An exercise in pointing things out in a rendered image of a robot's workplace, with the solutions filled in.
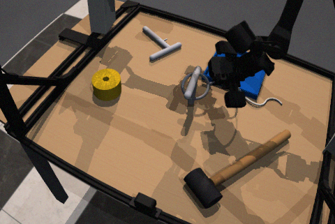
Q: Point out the black rubber mallet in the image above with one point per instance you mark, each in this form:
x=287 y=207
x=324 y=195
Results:
x=205 y=189

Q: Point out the blue tray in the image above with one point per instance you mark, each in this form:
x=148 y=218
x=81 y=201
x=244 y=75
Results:
x=250 y=86

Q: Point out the yellow cylinder with center hole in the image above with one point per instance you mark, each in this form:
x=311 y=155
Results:
x=106 y=84

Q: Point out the grey metal ring with white cord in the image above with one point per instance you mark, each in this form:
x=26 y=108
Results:
x=210 y=84

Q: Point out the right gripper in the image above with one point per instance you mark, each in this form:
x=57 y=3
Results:
x=233 y=98

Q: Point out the grey post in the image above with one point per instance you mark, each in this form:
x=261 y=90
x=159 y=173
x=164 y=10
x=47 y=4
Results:
x=193 y=95

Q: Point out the grey rounded cylinder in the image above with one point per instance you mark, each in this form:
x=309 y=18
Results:
x=191 y=85

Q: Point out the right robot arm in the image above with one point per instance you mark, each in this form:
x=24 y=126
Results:
x=243 y=39

